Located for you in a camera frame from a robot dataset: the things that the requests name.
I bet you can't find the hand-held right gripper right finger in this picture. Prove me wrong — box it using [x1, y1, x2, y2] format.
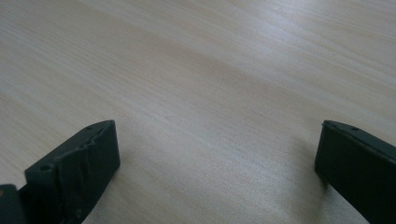
[314, 119, 396, 224]

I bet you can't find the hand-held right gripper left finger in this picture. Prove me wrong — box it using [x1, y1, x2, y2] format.
[18, 119, 121, 224]

